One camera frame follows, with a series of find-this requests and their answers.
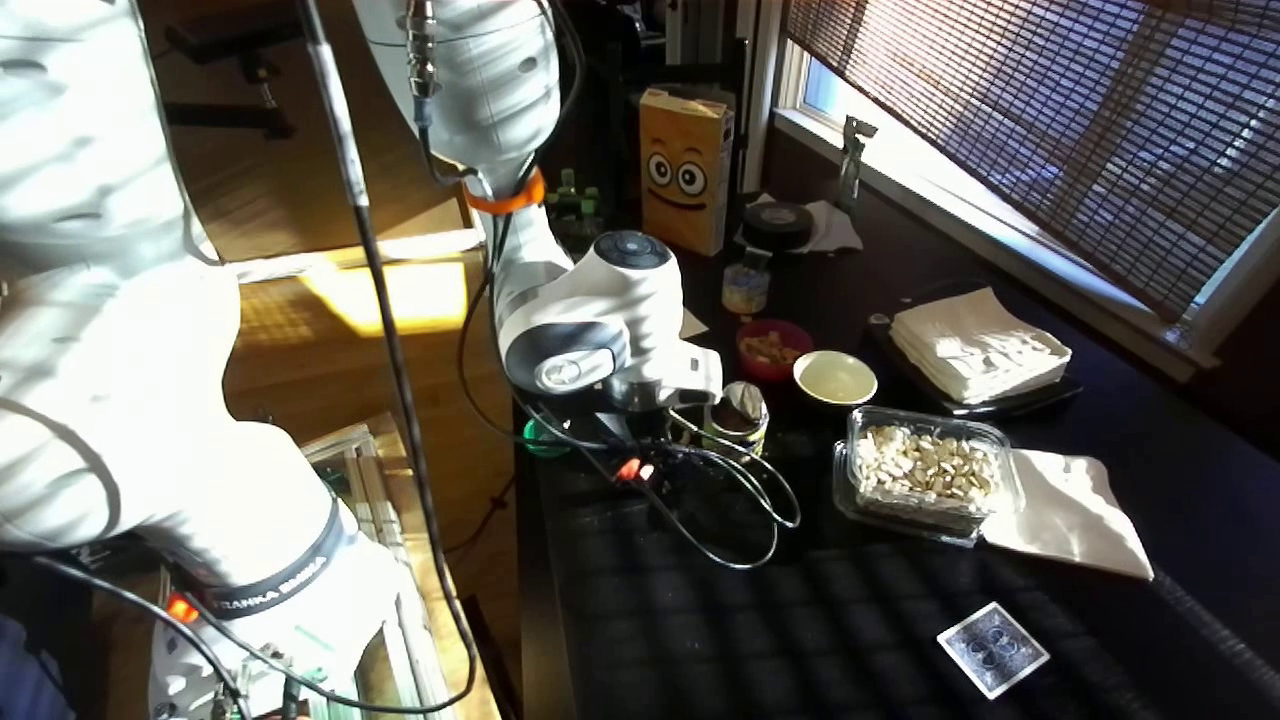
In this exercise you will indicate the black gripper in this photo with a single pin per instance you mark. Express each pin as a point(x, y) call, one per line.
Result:
point(621, 424)

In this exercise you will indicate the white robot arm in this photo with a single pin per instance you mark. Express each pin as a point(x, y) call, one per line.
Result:
point(120, 317)

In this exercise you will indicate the red bowl with snacks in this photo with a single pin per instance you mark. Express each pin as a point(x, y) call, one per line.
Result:
point(764, 350)

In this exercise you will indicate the black and white bowl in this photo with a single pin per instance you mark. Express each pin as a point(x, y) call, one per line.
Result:
point(833, 376)

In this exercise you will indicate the green round lid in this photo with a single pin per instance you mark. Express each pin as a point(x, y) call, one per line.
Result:
point(542, 441)

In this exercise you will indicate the green yogurt cup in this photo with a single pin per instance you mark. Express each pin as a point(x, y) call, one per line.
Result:
point(742, 419)

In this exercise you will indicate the small yellow jar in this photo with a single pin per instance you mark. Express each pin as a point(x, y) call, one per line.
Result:
point(744, 289)

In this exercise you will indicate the black tape roll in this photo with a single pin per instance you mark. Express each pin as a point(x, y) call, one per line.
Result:
point(776, 227)

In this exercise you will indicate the orange cartoon face box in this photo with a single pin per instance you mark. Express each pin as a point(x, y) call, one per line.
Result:
point(684, 158)

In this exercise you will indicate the clear plastic food container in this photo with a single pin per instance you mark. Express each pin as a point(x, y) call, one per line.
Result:
point(922, 475)

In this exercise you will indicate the white napkin stack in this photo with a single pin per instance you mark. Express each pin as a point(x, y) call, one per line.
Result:
point(973, 350)

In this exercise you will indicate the single playing card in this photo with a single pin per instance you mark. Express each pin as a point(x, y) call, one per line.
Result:
point(994, 650)

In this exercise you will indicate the white folded napkin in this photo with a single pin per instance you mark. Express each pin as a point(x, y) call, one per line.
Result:
point(1062, 510)

